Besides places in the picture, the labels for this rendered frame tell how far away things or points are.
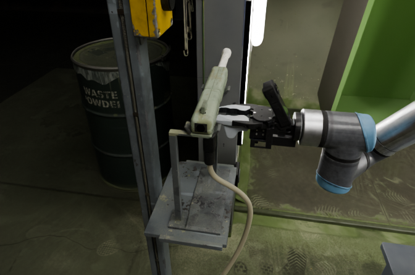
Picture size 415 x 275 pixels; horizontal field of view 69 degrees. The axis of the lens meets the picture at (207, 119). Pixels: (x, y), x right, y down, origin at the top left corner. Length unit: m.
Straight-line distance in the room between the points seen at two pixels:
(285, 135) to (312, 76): 2.07
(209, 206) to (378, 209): 1.45
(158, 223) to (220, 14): 0.73
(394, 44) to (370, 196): 0.95
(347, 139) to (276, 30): 2.20
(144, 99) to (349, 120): 0.48
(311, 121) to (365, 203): 1.50
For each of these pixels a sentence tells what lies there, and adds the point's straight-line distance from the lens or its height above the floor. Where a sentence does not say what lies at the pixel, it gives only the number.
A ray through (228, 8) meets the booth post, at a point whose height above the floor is 1.25.
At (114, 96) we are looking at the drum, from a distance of 1.74.
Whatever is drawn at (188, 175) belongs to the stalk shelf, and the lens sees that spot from 1.02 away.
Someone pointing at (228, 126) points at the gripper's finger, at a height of 1.07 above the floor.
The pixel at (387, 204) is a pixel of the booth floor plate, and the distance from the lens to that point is 2.25.
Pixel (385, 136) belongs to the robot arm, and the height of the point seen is 1.05.
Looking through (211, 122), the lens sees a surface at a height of 1.14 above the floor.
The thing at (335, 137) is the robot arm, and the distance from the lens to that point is 0.75.
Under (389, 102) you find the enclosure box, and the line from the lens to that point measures 2.34.
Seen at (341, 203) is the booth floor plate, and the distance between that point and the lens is 2.12.
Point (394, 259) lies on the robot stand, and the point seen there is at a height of 0.64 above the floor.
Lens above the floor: 1.47
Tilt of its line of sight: 32 degrees down
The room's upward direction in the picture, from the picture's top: straight up
